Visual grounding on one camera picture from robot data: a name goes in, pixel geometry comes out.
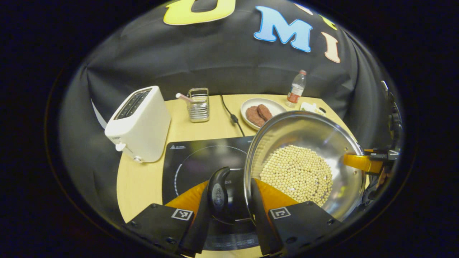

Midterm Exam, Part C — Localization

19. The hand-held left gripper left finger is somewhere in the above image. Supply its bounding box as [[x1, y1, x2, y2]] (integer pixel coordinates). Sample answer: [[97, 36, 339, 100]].
[[124, 181, 216, 258]]

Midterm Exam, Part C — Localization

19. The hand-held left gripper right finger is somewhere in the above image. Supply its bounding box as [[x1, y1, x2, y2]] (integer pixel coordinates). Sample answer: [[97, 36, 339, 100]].
[[250, 178, 341, 255]]

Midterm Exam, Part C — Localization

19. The steel pot with black handle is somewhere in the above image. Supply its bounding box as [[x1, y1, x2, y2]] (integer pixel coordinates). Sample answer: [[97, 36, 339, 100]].
[[207, 110, 366, 224]]

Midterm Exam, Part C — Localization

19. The black induction cooktop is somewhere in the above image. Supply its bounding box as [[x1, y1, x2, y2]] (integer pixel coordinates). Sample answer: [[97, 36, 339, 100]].
[[162, 135, 260, 251]]

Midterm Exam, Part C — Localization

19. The pile of soybeans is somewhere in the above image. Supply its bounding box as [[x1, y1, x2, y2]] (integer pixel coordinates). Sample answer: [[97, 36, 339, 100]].
[[259, 144, 334, 207]]

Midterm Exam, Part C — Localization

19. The white compartment tray with food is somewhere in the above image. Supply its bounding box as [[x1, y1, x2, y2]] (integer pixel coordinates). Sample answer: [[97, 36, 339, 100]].
[[299, 102, 325, 116]]

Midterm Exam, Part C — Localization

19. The clear plastic bottle red label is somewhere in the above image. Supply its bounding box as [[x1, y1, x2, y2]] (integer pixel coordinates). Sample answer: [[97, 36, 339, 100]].
[[286, 70, 307, 108]]

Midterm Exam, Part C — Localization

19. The white plate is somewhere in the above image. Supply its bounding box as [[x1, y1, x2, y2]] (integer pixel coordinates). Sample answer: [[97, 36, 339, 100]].
[[240, 98, 287, 130]]

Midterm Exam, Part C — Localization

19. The brown meat patty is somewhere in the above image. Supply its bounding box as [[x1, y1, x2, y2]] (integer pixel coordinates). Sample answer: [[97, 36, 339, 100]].
[[246, 106, 266, 128], [257, 104, 273, 121]]

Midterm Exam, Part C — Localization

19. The white toaster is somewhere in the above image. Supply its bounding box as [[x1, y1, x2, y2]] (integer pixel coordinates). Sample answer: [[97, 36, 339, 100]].
[[104, 85, 171, 164]]

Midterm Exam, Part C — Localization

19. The black backdrop cloth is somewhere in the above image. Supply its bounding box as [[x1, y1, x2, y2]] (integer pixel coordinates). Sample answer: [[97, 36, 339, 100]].
[[59, 0, 395, 223]]

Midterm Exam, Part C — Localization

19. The black power cable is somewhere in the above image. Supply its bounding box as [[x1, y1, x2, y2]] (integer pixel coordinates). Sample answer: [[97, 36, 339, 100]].
[[220, 95, 246, 137]]

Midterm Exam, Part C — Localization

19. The metal wire utensil holder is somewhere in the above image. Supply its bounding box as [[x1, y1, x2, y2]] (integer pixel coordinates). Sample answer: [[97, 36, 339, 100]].
[[186, 88, 210, 123]]

